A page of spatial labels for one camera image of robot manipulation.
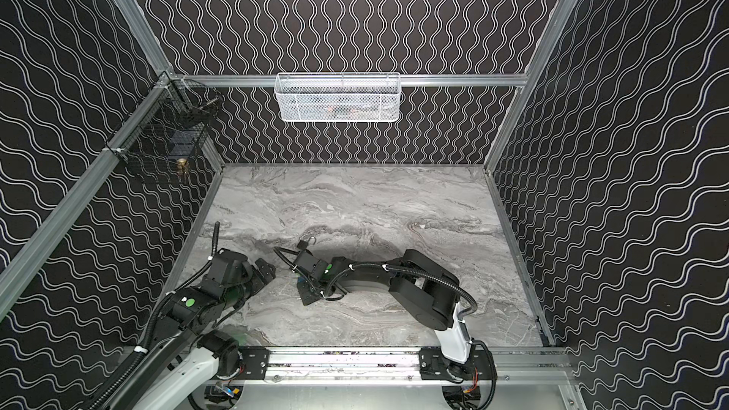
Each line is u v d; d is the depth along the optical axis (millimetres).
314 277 669
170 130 967
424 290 484
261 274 714
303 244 976
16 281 504
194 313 518
